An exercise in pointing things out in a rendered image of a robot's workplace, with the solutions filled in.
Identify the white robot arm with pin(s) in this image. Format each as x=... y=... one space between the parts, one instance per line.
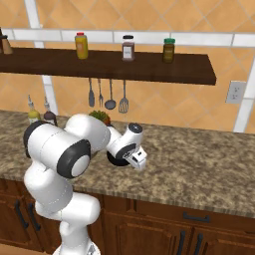
x=56 y=151

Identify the yellow-green oil bottle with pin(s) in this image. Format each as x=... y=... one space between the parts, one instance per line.
x=34 y=115

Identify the dark wooden wall shelf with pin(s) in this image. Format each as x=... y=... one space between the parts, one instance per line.
x=109 y=66

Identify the white wall socket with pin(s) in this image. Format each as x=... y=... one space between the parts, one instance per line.
x=235 y=92

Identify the grey hanging ladle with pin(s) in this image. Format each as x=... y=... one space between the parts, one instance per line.
x=110 y=104

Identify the brown cupboard door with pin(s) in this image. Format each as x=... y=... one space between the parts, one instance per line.
x=45 y=237
x=8 y=219
x=229 y=244
x=146 y=237

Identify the grey hanging slotted spatula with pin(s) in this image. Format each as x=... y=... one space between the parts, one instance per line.
x=124 y=105

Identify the brown jar with black lid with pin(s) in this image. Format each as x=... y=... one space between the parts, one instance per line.
x=128 y=50

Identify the grey hanging fork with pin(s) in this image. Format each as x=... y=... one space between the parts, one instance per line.
x=100 y=96

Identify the green potted plant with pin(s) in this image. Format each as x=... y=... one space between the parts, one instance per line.
x=99 y=116

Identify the grey hanging spoon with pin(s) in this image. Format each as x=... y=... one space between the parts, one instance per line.
x=91 y=98

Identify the yellow bottle with red cap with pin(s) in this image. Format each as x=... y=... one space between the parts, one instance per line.
x=81 y=46

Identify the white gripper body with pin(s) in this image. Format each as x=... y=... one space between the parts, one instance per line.
x=138 y=163

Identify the olive jar with green lid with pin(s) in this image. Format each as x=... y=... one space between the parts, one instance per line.
x=168 y=51

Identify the brown drawer front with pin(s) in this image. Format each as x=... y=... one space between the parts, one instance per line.
x=229 y=219

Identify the dark vinegar bottle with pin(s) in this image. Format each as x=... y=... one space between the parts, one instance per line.
x=50 y=116

